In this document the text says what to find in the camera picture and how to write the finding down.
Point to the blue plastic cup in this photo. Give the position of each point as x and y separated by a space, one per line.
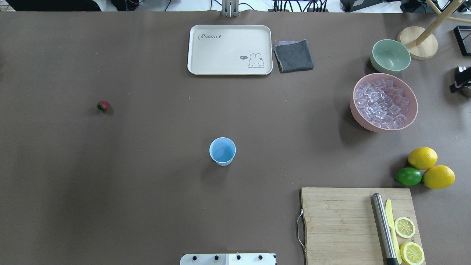
222 150

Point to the pile of clear ice cubes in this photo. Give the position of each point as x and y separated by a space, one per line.
382 103

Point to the wooden cup stand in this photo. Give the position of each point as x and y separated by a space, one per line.
420 42

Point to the cream rabbit tray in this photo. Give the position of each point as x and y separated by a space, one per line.
230 50

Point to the grey folded cloth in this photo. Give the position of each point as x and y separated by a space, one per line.
293 56

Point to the red strawberry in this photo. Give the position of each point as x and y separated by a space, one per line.
103 106

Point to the wooden cutting board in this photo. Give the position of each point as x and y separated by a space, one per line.
340 226

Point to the yellow plastic knife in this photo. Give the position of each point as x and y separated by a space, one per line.
390 221

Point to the green bowl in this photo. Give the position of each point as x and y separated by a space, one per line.
389 57

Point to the pink bowl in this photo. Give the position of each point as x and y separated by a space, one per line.
376 76

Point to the green lime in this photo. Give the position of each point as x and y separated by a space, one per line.
409 176

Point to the yellow lemon upper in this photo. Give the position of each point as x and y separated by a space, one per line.
423 158

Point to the yellow lemon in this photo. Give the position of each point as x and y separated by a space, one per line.
439 176
423 158

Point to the steel muddler rod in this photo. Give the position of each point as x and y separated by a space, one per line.
384 230

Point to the lemon slice upper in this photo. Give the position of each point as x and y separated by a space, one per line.
404 227

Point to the lemon slice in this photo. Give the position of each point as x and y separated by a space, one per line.
412 253
404 227

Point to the yellow lemon lower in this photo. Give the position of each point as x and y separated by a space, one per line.
439 176

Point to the lemon slice lower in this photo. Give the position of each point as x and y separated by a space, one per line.
412 253

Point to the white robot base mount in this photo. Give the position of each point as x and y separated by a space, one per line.
229 259

